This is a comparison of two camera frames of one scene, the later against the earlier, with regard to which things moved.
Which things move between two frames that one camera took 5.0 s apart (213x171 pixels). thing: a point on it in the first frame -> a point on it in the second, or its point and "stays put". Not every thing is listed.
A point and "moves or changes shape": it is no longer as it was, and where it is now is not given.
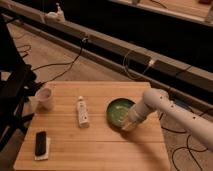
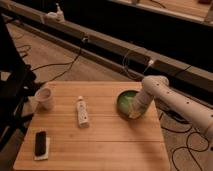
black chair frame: (18, 84) stays put
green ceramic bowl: (117, 111) moves or changes shape
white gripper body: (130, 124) -> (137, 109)
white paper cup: (44, 99) stays put
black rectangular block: (40, 143) stays put
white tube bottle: (83, 116) stays put
